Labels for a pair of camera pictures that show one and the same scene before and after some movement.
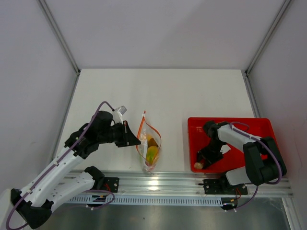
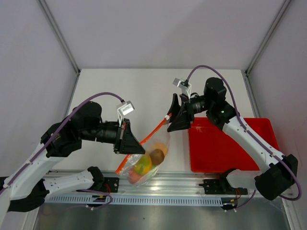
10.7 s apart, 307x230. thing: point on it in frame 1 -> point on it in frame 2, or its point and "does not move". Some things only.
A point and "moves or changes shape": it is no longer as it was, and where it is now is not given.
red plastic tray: (235, 158) does not move
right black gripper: (202, 154) -> (181, 121)
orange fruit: (148, 136) -> (159, 145)
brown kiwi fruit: (151, 142) -> (157, 156)
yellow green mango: (151, 153) -> (143, 166)
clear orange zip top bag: (148, 149) moves or changes shape
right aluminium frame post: (267, 37) does not move
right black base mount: (221, 186) does not move
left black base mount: (112, 184) does not move
